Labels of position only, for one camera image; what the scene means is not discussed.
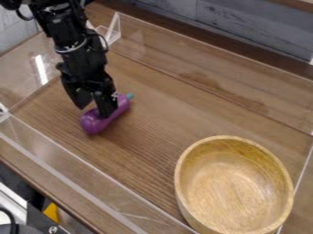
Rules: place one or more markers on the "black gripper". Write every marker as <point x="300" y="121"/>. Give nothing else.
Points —
<point x="85" y="76"/>

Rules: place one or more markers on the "clear acrylic corner bracket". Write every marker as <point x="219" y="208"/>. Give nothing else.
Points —
<point x="110" y="33"/>

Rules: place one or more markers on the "purple toy eggplant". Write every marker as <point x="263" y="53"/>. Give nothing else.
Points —
<point x="93" y="124"/>

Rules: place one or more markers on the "yellow black equipment base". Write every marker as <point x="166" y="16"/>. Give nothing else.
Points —
<point x="27" y="212"/>

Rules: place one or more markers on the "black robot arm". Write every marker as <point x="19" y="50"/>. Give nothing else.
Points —
<point x="62" y="18"/>

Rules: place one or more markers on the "brown wooden bowl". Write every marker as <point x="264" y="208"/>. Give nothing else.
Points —
<point x="233" y="187"/>

